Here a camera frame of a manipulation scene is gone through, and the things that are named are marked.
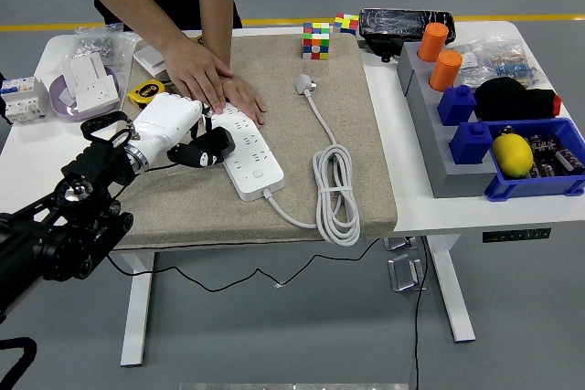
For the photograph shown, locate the person's left hand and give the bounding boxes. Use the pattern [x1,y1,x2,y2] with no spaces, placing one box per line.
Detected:
[222,75,269,129]

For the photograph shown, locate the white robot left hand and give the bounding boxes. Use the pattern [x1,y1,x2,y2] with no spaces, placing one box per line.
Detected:
[133,91,235,170]

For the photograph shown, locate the person's right hand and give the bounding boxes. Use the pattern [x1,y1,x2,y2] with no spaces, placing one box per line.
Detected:
[160,36,234,115]

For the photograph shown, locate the black power adapter plug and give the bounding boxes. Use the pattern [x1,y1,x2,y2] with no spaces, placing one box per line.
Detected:
[196,126,237,163]

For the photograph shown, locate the white power strip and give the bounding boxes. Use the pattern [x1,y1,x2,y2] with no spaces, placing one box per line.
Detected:
[202,104,285,203]

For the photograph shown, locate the black adapter cord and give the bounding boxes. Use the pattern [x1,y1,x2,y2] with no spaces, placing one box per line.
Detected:
[104,163,388,293]

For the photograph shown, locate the grey-brown mat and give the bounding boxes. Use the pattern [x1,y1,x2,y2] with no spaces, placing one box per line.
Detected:
[98,33,399,252]

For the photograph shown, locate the large colourful puzzle cube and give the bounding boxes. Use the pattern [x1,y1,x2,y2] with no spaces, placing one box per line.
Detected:
[301,21,332,61]

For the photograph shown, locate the white socket box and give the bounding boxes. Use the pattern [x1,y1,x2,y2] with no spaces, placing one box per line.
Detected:
[59,52,111,90]

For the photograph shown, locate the clear bag of screws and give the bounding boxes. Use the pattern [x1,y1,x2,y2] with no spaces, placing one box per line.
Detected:
[72,23,138,67]

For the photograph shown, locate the purple bowl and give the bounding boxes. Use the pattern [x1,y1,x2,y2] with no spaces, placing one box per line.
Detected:
[48,65,121,122]

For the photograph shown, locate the small colourful puzzle cube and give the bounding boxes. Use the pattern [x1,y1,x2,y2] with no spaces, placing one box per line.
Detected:
[332,13,360,37]

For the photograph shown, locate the white circuit breaker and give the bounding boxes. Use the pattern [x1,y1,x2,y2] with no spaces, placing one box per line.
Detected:
[0,76,50,125]

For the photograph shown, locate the black wrapped box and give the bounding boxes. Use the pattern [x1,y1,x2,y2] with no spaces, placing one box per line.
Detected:
[358,7,457,64]

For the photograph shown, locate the grey stepped block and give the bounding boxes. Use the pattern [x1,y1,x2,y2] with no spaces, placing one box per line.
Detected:
[396,40,499,199]

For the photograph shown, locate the orange cylinder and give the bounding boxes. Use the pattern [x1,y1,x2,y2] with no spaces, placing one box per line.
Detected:
[418,22,450,63]
[428,49,463,93]

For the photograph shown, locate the white table leg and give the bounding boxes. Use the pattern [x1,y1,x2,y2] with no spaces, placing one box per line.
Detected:
[120,250,156,367]
[422,234,477,344]

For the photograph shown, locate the blue block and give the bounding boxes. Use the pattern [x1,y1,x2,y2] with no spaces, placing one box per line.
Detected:
[437,84,478,127]
[448,121,495,166]

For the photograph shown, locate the clear bag of white parts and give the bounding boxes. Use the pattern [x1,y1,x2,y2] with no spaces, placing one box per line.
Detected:
[450,40,497,85]

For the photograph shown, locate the black cloth bundle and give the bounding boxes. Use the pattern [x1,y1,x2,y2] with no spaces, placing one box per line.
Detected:
[473,77,562,122]

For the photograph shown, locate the clear bag of blue parts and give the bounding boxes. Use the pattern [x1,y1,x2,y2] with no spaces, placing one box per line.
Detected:
[484,33,545,90]

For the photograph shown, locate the yellow lemon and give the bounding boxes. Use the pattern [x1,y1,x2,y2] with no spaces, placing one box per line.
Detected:
[491,132,535,179]

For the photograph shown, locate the blue plastic bin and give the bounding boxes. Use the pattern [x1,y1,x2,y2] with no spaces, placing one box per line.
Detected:
[484,116,585,202]

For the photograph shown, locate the black desk control panel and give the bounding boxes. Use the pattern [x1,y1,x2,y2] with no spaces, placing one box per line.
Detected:
[482,227,552,244]

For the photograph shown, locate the dark capacitors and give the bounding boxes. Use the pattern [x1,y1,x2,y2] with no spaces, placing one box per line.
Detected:
[525,132,585,179]

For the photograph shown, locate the white wall switch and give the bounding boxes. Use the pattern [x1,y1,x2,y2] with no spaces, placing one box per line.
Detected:
[132,45,168,76]

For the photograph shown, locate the white power strip cable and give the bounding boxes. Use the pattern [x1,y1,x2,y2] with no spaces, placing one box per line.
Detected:
[262,73,362,248]

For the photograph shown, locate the white wall socket panel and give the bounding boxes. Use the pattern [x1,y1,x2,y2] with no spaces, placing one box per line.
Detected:
[72,77,121,113]

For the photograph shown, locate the metal bracket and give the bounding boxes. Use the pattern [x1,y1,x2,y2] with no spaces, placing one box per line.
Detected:
[383,237,420,252]
[387,253,429,293]

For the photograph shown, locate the black floor cable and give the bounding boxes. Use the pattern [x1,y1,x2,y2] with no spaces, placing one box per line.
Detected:
[412,237,431,390]

